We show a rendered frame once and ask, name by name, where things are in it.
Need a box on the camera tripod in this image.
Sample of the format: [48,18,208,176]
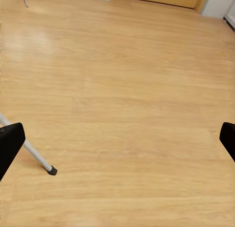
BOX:
[0,112,57,175]

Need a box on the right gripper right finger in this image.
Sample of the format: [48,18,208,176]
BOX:
[219,122,235,162]

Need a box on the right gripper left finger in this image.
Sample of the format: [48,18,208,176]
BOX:
[0,123,26,181]

